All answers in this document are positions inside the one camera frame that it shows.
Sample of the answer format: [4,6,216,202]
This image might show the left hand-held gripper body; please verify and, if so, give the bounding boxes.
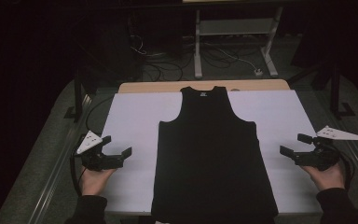
[76,130,119,172]

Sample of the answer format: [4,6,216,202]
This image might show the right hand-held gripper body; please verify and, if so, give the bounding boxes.
[302,125,358,172]

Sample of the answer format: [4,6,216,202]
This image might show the black tank top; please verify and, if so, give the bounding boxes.
[150,85,279,224]

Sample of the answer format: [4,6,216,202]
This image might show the person's right hand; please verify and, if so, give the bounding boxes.
[301,163,345,191]

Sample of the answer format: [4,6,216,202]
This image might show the person's left hand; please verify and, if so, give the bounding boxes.
[79,167,117,196]

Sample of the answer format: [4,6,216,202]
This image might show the white board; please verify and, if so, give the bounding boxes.
[101,90,324,216]

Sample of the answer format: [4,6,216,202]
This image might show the black metal stand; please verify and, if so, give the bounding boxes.
[328,61,357,121]
[63,67,91,121]

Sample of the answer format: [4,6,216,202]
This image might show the wooden table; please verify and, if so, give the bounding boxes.
[117,78,291,94]

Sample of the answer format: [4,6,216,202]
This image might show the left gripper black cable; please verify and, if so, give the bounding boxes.
[69,151,87,197]

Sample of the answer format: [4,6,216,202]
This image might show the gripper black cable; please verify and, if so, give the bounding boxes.
[69,151,87,197]
[335,151,356,191]

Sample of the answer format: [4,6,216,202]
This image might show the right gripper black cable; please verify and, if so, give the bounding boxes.
[335,151,356,191]

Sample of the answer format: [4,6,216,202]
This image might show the black cable loop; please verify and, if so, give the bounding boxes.
[85,95,116,133]

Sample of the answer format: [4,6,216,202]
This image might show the bundle of black cables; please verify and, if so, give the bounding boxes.
[130,33,185,82]

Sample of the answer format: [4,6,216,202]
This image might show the white cable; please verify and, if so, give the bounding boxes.
[203,41,259,72]

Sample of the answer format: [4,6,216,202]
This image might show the white metal desk frame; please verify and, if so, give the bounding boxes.
[182,0,284,79]

